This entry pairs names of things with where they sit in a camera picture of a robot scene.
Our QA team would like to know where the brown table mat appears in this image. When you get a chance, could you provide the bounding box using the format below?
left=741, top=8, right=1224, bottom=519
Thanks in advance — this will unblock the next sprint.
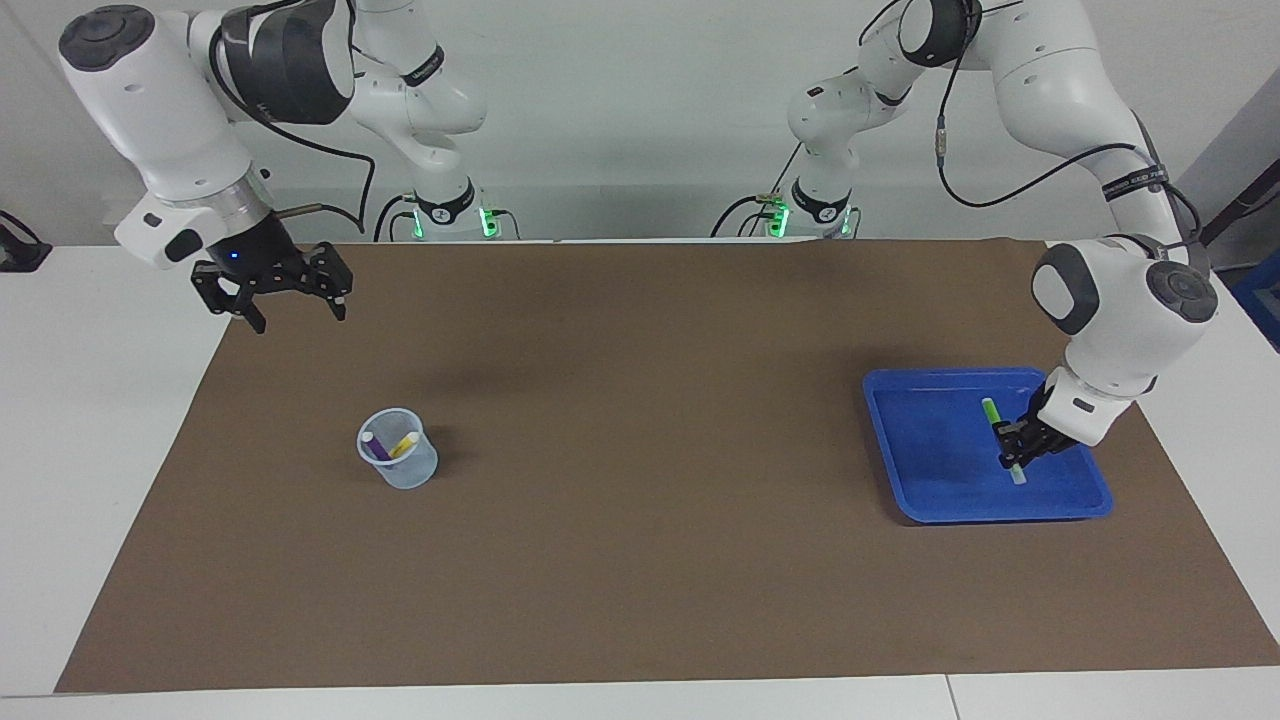
left=55, top=238, right=1280, bottom=694

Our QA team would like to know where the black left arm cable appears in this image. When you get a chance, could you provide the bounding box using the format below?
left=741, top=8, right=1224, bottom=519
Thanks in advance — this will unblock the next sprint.
left=935, top=0, right=1203, bottom=249

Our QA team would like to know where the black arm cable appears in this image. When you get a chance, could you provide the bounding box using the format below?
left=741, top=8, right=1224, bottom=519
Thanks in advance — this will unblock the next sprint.
left=935, top=0, right=1203, bottom=249
left=205, top=10, right=380, bottom=237

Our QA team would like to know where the black base cable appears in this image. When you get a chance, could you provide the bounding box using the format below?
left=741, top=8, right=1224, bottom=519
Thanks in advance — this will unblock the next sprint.
left=711, top=148, right=807, bottom=239
left=373, top=194, right=417, bottom=243

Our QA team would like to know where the blue plastic tray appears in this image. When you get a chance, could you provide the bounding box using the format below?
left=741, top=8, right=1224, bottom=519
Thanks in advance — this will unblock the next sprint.
left=862, top=367, right=1114, bottom=525

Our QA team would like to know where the black clamp mount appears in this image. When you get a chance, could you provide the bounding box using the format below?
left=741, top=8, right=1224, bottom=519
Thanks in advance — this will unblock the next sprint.
left=0, top=210, right=53, bottom=273

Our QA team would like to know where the black stand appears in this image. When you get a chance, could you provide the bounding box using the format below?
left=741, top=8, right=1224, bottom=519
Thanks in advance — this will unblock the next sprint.
left=1165, top=160, right=1280, bottom=267

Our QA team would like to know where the white power strip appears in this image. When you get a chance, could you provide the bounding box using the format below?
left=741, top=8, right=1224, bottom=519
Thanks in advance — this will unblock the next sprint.
left=103, top=195, right=214, bottom=244

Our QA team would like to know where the translucent plastic cup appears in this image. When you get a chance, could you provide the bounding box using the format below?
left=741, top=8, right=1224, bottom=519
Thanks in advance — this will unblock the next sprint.
left=357, top=407, right=439, bottom=491

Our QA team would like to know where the blue box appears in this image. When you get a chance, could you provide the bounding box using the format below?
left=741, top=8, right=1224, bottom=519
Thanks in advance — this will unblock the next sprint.
left=1232, top=250, right=1280, bottom=353

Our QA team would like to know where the green pen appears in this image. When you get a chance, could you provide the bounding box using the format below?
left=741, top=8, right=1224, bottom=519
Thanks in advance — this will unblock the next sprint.
left=980, top=397, right=1029, bottom=486

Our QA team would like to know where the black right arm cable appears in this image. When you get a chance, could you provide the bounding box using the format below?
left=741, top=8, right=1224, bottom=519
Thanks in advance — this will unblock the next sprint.
left=205, top=10, right=380, bottom=237

